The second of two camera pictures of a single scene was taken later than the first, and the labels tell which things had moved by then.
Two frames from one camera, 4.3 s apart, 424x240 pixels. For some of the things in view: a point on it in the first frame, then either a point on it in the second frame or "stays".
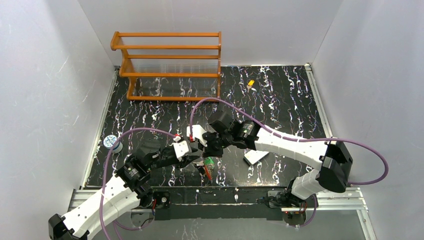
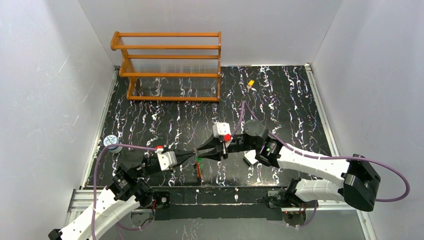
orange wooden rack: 170,66 stays
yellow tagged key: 250,83 stays
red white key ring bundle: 209,165 to 199,167
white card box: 253,156 stays
